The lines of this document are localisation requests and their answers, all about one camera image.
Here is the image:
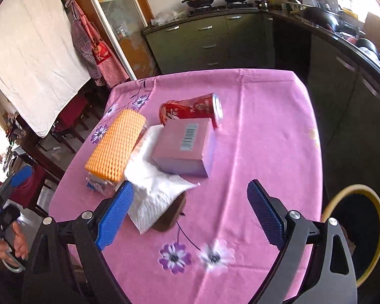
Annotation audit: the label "black wok on stove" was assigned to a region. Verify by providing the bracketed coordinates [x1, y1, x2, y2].
[182, 0, 214, 9]

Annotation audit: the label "crushed red soda can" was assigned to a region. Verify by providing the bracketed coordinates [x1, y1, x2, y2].
[159, 93, 223, 128]

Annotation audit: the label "yellow rimmed trash bin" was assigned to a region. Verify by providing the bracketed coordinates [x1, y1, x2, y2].
[321, 184, 380, 286]

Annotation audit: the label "white paper towel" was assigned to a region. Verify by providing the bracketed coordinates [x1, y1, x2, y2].
[125, 125, 199, 235]

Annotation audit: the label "orange foam fruit net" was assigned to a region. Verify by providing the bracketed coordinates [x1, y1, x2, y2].
[85, 109, 146, 183]

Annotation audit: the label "white hanging sheet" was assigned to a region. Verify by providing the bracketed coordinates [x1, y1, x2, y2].
[0, 0, 90, 137]

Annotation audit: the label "green kitchen cabinets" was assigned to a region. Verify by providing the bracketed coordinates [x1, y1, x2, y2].
[143, 8, 380, 197]

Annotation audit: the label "brown fruit peel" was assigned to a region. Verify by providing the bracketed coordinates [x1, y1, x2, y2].
[152, 192, 186, 232]

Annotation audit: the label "pink floral tablecloth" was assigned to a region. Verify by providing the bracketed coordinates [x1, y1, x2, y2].
[49, 69, 322, 303]

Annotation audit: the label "red checkered apron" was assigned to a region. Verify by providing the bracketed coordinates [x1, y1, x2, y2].
[65, 0, 129, 89]

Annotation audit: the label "person's left hand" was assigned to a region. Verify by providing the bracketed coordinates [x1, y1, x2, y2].
[0, 221, 29, 267]

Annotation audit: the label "pink cardboard box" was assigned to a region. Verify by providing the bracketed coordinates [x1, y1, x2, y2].
[151, 118, 215, 178]

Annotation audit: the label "dark red wooden chair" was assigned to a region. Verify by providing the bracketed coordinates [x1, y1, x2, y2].
[49, 94, 101, 154]

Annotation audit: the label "clear plastic bottle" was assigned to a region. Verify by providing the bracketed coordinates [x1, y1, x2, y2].
[86, 172, 122, 198]

